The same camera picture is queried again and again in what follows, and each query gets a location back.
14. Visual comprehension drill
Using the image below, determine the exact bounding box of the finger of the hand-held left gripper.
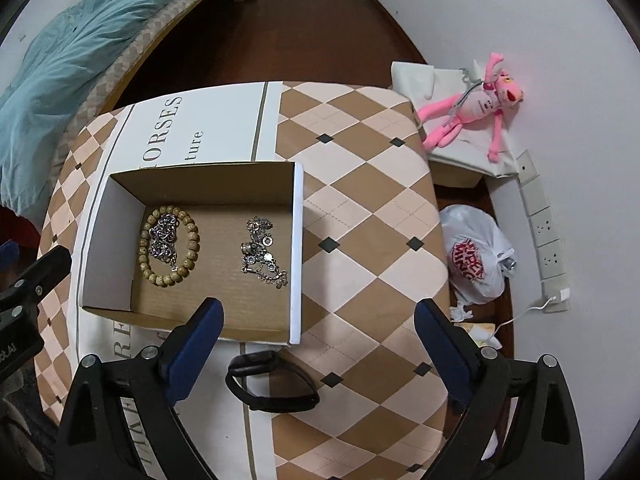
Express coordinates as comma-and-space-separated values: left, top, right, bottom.
0, 246, 73, 317

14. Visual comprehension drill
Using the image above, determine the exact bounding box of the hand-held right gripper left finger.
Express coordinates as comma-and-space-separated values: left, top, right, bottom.
54, 297, 224, 480

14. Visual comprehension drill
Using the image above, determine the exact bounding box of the black smart band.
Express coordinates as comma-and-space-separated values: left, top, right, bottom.
225, 352, 321, 413

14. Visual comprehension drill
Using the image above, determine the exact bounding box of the brown checked tablecloth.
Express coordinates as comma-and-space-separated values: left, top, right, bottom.
37, 81, 451, 480

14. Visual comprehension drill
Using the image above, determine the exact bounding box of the silver charm bracelet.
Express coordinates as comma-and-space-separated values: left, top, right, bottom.
239, 215, 291, 289

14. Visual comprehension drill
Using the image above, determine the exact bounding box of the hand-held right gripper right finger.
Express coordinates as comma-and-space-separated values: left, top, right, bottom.
414, 297, 586, 480

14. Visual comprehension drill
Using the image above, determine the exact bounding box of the white printed sheet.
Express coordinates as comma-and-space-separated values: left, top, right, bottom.
75, 81, 283, 480

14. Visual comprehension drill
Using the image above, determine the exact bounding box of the wooden bead bracelet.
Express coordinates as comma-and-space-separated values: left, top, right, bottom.
139, 204, 200, 288

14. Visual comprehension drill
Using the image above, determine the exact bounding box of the dark red cloth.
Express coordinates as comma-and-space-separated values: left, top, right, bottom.
0, 205, 42, 253

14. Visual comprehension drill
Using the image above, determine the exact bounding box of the white charger cable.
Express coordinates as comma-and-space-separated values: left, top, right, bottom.
491, 297, 558, 342

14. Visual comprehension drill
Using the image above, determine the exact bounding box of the silver chain necklace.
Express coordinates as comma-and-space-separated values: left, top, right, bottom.
149, 213, 182, 270

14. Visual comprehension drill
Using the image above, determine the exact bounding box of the cardboard box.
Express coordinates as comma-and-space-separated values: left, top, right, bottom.
80, 160, 306, 346

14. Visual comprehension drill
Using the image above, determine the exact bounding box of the white wall socket strip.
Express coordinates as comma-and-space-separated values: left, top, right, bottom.
515, 149, 572, 315

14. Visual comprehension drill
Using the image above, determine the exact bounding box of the white plastic bag red print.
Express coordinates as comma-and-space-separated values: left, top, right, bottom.
439, 204, 516, 306

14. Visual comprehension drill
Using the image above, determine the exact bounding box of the blue blanket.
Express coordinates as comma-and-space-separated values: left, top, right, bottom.
0, 0, 210, 213

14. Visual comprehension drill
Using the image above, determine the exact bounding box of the pink plush toy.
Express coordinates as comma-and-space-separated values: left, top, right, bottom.
416, 51, 526, 162

